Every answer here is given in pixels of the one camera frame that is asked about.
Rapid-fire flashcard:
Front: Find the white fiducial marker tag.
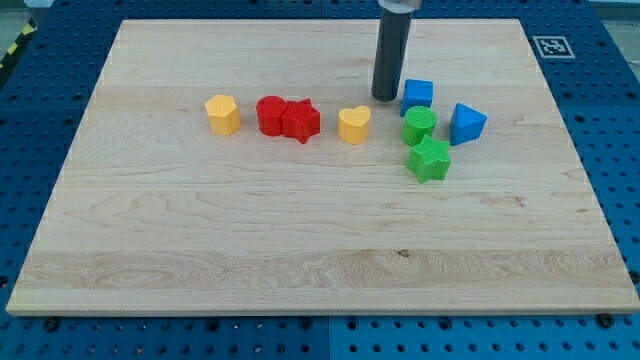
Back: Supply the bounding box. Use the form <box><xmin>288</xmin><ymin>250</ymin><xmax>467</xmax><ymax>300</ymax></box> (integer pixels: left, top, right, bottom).
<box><xmin>533</xmin><ymin>35</ymin><xmax>575</xmax><ymax>59</ymax></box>

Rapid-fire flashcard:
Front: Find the red cylinder block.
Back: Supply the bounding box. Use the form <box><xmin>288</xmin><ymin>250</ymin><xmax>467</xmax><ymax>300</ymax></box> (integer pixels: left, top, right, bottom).
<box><xmin>256</xmin><ymin>95</ymin><xmax>287</xmax><ymax>136</ymax></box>

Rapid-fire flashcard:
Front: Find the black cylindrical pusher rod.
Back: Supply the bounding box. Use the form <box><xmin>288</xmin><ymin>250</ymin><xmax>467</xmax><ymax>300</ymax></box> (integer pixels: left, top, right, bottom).
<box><xmin>371</xmin><ymin>9</ymin><xmax>412</xmax><ymax>102</ymax></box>

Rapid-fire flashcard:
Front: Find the yellow heart block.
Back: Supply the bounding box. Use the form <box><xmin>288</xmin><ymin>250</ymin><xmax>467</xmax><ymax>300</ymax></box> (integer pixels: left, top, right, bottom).
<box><xmin>337</xmin><ymin>105</ymin><xmax>371</xmax><ymax>145</ymax></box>

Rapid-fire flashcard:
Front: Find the silver rod mount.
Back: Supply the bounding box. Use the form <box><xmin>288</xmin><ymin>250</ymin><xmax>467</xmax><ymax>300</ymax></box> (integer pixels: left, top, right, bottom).
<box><xmin>378</xmin><ymin>0</ymin><xmax>421</xmax><ymax>14</ymax></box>

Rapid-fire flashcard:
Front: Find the light wooden board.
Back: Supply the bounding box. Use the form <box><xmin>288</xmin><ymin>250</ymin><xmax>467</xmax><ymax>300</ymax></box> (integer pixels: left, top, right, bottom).
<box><xmin>7</xmin><ymin>19</ymin><xmax>639</xmax><ymax>317</ymax></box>

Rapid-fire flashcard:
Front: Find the yellow hexagon block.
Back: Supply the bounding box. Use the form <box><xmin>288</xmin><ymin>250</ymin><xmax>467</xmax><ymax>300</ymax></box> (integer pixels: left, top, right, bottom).
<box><xmin>204</xmin><ymin>95</ymin><xmax>241</xmax><ymax>136</ymax></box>

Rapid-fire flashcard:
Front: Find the green star block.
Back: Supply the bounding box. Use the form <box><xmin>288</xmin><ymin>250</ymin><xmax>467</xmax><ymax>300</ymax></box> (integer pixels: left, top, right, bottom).
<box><xmin>407</xmin><ymin>135</ymin><xmax>451</xmax><ymax>183</ymax></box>

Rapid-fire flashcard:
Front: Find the blue cube block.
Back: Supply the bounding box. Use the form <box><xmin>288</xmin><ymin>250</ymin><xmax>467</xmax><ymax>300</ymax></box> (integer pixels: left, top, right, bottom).
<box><xmin>400</xmin><ymin>79</ymin><xmax>434</xmax><ymax>117</ymax></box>

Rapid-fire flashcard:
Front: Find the yellow black hazard tape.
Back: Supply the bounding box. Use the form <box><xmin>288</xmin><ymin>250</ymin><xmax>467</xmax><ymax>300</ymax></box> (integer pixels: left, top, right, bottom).
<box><xmin>1</xmin><ymin>18</ymin><xmax>38</xmax><ymax>71</ymax></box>

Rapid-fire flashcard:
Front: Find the blue triangle block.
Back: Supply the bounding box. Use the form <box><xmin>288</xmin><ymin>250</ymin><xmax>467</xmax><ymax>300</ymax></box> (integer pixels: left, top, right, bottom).
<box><xmin>449</xmin><ymin>103</ymin><xmax>488</xmax><ymax>146</ymax></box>

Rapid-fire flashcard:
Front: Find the red star block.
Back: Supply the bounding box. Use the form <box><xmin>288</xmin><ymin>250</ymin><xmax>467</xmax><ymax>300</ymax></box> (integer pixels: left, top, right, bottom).
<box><xmin>282</xmin><ymin>98</ymin><xmax>321</xmax><ymax>144</ymax></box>

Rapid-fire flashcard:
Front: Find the green cylinder block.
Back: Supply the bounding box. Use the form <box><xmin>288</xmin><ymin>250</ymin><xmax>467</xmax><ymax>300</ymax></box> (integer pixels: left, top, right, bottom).
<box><xmin>401</xmin><ymin>106</ymin><xmax>437</xmax><ymax>146</ymax></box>

